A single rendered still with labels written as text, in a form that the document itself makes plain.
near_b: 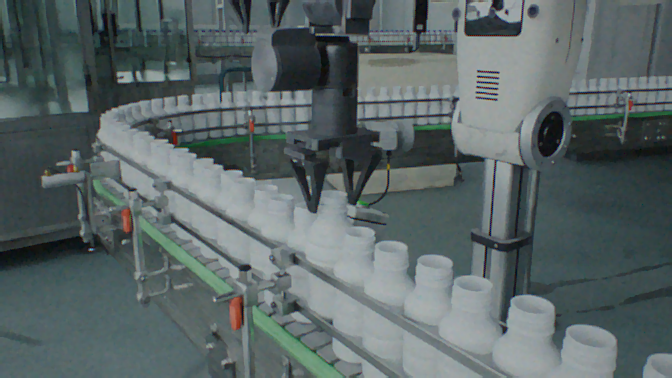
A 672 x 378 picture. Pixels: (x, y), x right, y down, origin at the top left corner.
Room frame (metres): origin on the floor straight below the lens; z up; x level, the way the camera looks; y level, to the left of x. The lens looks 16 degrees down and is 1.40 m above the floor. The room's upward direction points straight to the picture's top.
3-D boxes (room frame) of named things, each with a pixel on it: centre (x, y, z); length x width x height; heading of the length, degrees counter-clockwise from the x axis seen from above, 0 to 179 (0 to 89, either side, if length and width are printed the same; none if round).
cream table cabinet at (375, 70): (5.13, -0.47, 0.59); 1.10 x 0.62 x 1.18; 109
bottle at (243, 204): (0.87, 0.15, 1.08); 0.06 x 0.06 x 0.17
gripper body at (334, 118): (0.69, 0.01, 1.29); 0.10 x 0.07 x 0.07; 127
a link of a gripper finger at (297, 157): (0.67, 0.02, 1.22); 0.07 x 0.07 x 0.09; 37
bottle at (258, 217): (0.82, 0.11, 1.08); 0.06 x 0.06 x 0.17
